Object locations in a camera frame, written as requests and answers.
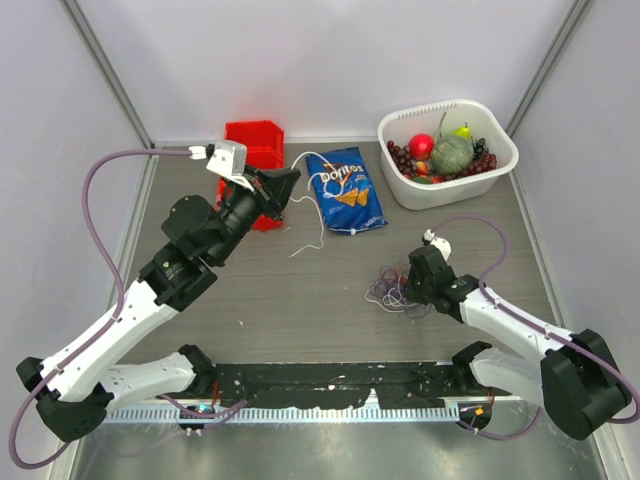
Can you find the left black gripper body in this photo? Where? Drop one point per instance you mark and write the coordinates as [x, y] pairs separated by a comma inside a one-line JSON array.
[[253, 200]]

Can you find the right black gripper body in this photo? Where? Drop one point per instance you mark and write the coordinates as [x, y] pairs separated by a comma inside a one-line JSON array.
[[418, 289]]

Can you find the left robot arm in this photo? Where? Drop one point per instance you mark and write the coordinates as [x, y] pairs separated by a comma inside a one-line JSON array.
[[79, 386]]

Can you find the red plastic bin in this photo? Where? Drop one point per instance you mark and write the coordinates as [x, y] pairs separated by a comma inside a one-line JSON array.
[[265, 150]]

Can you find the blue Doritos chip bag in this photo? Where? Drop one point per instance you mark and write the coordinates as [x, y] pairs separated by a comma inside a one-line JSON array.
[[345, 192]]

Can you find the dark red grape bunch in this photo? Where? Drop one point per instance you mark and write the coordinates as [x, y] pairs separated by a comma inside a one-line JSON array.
[[402, 159]]

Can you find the green melon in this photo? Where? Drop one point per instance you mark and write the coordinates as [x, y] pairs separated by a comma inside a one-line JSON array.
[[451, 154]]

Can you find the red apple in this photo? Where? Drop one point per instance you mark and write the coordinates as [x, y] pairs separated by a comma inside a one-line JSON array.
[[421, 146]]

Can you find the green pear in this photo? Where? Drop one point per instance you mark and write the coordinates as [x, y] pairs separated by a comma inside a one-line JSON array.
[[463, 131]]

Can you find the white plastic basket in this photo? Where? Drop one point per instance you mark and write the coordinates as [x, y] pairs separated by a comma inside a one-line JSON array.
[[495, 154]]

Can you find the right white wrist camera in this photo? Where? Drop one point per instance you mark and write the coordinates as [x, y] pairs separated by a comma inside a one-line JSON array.
[[430, 238]]

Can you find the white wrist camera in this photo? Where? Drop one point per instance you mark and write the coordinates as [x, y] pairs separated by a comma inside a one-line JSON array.
[[430, 238], [227, 159]]

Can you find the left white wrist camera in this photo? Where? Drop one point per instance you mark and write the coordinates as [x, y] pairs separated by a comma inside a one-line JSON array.
[[227, 159]]

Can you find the slotted cable duct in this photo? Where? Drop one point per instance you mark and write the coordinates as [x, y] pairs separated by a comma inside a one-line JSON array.
[[368, 413]]

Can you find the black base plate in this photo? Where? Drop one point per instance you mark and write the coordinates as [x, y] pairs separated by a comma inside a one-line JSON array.
[[339, 386]]

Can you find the left aluminium frame post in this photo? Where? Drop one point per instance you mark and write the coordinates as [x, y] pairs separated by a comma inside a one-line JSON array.
[[88, 37]]

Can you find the aluminium frame post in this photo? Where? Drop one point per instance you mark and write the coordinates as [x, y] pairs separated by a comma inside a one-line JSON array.
[[569, 26], [88, 37]]

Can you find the right aluminium frame post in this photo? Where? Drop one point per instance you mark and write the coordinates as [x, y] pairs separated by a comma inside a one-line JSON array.
[[569, 26]]

